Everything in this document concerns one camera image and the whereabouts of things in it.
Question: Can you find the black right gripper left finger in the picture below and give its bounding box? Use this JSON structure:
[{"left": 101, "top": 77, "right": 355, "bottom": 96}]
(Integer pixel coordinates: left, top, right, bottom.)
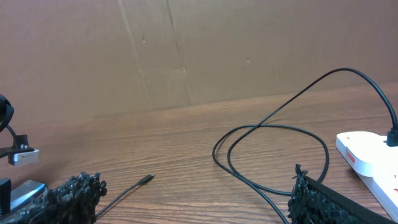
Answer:
[{"left": 1, "top": 172, "right": 107, "bottom": 224}]

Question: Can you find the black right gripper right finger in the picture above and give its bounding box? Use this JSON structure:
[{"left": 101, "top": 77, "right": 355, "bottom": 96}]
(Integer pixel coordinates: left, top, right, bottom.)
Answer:
[{"left": 288, "top": 164, "right": 395, "bottom": 224}]

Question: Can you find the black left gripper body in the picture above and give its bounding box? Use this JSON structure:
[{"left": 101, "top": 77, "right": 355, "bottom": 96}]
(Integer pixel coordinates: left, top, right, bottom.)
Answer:
[{"left": 0, "top": 178, "right": 11, "bottom": 215}]

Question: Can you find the blue Galaxy smartphone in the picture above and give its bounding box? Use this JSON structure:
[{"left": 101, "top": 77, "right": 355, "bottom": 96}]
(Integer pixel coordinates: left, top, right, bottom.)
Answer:
[{"left": 10, "top": 180, "right": 46, "bottom": 212}]

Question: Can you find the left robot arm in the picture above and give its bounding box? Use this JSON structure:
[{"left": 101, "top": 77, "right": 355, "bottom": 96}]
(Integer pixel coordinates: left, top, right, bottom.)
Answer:
[{"left": 1, "top": 95, "right": 16, "bottom": 216}]

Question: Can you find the white power strip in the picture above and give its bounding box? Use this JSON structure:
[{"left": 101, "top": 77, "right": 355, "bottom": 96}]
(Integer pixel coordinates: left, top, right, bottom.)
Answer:
[{"left": 336, "top": 131, "right": 397, "bottom": 222}]

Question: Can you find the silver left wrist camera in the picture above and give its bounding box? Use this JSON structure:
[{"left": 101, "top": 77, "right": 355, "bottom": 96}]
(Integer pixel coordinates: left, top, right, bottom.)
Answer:
[{"left": 8, "top": 149, "right": 40, "bottom": 166}]

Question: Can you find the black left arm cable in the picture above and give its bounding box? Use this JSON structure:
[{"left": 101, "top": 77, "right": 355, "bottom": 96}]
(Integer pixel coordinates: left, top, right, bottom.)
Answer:
[{"left": 5, "top": 124, "right": 18, "bottom": 141}]

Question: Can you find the black USB charging cable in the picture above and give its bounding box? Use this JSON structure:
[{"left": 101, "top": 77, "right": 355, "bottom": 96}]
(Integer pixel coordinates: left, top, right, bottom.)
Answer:
[{"left": 95, "top": 67, "right": 398, "bottom": 224}]

